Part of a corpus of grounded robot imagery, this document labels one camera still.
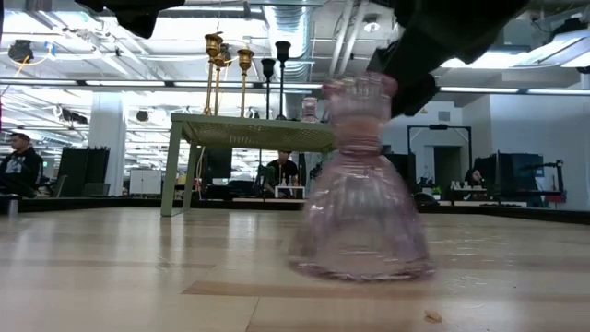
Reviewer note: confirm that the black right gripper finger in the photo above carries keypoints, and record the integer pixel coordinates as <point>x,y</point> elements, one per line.
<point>415,94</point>
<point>385,62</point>

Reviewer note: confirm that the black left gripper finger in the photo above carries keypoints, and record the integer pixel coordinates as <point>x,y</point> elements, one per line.
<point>140,18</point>

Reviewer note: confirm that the black candlestick holder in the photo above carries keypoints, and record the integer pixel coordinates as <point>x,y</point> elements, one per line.
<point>282,50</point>
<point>268,67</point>

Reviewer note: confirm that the pink ribbed glass candle holder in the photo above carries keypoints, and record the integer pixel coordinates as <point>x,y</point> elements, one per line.
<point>362,207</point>

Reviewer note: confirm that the white smoke detector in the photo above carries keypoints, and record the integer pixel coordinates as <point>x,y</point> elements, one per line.
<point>371,26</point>

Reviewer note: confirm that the round black ceiling speaker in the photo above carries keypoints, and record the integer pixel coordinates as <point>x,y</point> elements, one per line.
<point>142,115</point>

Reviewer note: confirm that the person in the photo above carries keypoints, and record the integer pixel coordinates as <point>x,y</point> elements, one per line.
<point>282,170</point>
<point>475,177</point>
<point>20,168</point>

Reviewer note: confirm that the black computer monitors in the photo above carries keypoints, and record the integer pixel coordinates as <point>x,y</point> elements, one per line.
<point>511,173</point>

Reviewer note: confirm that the green perforated metal shelf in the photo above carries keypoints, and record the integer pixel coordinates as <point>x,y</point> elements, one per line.
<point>258,133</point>

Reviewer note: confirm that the small white rack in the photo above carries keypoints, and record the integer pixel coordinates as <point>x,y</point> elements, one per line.
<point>289,188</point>

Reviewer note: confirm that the black cabinet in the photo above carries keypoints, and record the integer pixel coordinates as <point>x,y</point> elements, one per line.
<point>83,170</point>

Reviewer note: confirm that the white cabinet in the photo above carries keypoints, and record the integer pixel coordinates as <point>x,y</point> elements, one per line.
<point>145,181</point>

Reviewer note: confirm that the small crumb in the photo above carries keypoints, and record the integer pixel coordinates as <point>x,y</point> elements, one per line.
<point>433,316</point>

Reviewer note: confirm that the black frame stand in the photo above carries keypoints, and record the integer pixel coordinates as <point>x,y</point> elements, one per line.
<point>438,126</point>

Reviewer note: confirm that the black ceiling camera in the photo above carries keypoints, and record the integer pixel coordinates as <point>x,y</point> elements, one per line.
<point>20,50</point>

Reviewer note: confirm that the silver ribbed ventilation duct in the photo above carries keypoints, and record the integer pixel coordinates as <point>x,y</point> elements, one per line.
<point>289,27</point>

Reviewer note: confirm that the black aluminium table frame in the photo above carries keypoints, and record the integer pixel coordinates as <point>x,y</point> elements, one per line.
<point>69,203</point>

